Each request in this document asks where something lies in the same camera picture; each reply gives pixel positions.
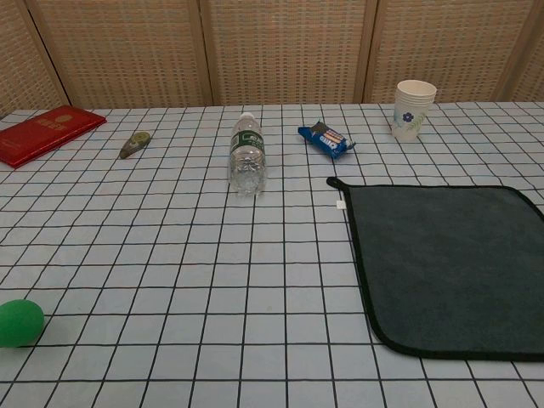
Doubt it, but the grey and yellow cloth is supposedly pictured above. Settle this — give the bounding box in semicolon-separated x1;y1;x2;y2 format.
326;176;544;364

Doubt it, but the clear plastic water bottle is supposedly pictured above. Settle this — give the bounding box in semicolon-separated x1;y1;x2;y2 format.
229;112;268;198

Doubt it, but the blue Oreo cookie packet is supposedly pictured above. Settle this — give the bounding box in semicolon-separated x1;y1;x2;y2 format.
297;121;355;161

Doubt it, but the checked light blue tablecloth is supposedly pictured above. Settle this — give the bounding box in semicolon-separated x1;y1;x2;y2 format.
0;100;544;408

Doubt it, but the green correction tape dispenser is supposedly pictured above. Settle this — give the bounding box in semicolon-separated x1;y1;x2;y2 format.
119;132;155;161

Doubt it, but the woven wooden folding screen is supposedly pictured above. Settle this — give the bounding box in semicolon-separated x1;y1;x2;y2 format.
0;0;544;122

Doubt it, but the stack of floral paper cups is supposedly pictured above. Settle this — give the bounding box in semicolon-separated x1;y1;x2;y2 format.
390;79;439;143

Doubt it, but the red booklet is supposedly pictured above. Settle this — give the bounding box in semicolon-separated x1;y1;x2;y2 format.
0;105;107;170

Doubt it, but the green ball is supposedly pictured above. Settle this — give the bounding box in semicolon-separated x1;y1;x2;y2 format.
0;298;46;349

